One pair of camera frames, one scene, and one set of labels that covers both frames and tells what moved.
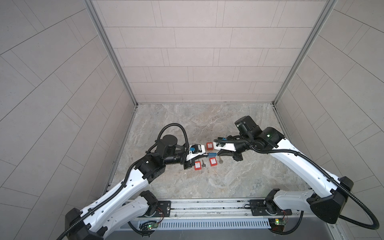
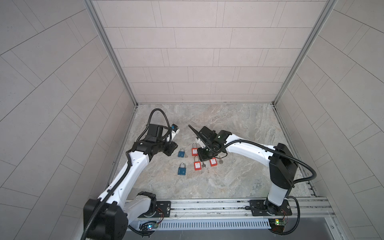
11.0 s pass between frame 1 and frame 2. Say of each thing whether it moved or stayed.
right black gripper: moved
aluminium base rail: stayed
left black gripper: moved
